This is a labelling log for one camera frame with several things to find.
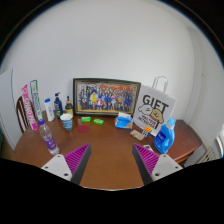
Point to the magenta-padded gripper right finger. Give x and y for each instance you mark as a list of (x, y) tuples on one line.
[(163, 166)]

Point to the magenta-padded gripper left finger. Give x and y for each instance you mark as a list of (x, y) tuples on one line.
[(58, 165)]

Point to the clear purple-capped water bottle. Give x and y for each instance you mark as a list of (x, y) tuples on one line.
[(48, 138)]

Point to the small white tube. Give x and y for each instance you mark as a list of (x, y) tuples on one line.
[(148, 147)]

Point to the blue detergent bottle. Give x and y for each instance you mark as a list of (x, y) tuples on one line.
[(164, 138)]

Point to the colourful puzzle cube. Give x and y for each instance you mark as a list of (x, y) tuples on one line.
[(147, 131)]

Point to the small flat patterned box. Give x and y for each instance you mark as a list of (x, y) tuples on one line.
[(137, 134)]

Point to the blue patterned paper cup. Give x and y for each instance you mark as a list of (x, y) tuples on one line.
[(67, 122)]

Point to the flat round red coaster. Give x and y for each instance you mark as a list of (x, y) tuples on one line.
[(83, 128)]

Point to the white radiator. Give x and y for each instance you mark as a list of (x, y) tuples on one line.
[(209, 155)]

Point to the white blue-capped lotion bottle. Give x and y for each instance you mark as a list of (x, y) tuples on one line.
[(49, 110)]

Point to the yellow-labelled dark pump bottle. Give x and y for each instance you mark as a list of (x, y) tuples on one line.
[(69, 108)]

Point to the dark blue pump bottle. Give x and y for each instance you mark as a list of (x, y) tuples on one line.
[(58, 107)]

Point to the white paper gift bag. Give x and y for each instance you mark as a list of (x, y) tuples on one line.
[(155, 108)]

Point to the blue tissue pack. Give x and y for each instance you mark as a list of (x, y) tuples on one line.
[(123, 122)]

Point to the brown wooden chair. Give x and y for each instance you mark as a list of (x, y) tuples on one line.
[(21, 115)]

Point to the pink shuttlecock tube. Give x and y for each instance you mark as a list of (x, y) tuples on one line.
[(29, 108)]

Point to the white green shuttlecock tube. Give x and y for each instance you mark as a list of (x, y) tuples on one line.
[(36, 100)]

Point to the white flat board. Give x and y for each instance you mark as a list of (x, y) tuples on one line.
[(8, 106)]

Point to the framed group photo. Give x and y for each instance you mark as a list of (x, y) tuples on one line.
[(106, 96)]

